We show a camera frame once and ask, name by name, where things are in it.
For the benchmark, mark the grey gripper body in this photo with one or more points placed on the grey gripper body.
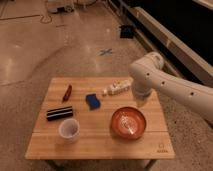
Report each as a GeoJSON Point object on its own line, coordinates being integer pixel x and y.
{"type": "Point", "coordinates": [141, 97]}

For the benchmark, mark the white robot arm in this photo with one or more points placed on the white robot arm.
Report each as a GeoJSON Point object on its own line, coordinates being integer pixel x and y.
{"type": "Point", "coordinates": [147, 74]}

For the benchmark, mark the white ceramic cup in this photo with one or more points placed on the white ceramic cup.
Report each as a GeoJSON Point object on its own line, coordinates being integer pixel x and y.
{"type": "Point", "coordinates": [69, 129]}

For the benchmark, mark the orange bowl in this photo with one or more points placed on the orange bowl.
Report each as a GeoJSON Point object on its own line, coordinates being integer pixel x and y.
{"type": "Point", "coordinates": [128, 123]}

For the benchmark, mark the blue sponge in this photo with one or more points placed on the blue sponge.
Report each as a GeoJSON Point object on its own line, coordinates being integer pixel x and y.
{"type": "Point", "coordinates": [93, 101]}

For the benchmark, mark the wooden folding table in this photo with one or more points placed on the wooden folding table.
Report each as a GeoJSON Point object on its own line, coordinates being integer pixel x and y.
{"type": "Point", "coordinates": [96, 140]}

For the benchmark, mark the black box on floor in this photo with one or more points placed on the black box on floor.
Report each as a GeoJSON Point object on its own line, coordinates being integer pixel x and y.
{"type": "Point", "coordinates": [127, 31]}

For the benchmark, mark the black white striped box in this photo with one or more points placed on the black white striped box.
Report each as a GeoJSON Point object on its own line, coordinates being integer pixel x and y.
{"type": "Point", "coordinates": [59, 113]}

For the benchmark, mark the white equipment on floor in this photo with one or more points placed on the white equipment on floor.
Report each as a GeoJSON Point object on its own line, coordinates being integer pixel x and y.
{"type": "Point", "coordinates": [54, 5]}

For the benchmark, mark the long grey wall rail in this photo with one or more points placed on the long grey wall rail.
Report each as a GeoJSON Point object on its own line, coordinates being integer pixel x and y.
{"type": "Point", "coordinates": [183, 34]}

